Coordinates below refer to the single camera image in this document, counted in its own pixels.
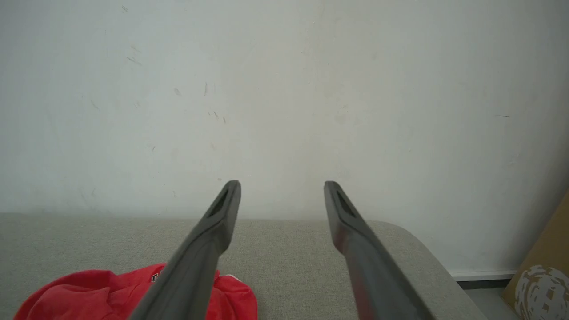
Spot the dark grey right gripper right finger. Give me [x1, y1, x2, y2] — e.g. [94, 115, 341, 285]
[324, 180, 435, 320]

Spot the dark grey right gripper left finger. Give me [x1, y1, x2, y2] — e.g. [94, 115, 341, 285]
[128, 180, 242, 320]

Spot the red and white garment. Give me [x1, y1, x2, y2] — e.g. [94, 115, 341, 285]
[13, 263, 259, 320]

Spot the white baseboard strip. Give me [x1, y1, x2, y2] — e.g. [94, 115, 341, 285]
[448, 268, 519, 282]

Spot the brown cardboard box white print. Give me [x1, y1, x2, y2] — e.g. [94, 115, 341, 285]
[502, 188, 569, 320]

